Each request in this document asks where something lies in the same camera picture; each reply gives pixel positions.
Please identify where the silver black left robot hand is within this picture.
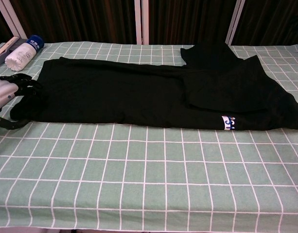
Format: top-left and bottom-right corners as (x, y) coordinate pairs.
(0, 72), (44, 131)

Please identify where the white bottle blue cap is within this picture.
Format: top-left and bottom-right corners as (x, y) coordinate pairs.
(4, 35), (45, 72)

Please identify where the white frame post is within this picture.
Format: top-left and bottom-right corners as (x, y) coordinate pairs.
(1, 0), (27, 39)
(225, 0), (245, 46)
(134, 0), (149, 45)

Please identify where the green checked tablecloth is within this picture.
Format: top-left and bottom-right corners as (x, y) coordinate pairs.
(0, 41), (298, 231)

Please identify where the black t-shirt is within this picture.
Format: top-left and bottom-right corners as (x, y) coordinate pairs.
(10, 41), (298, 132)

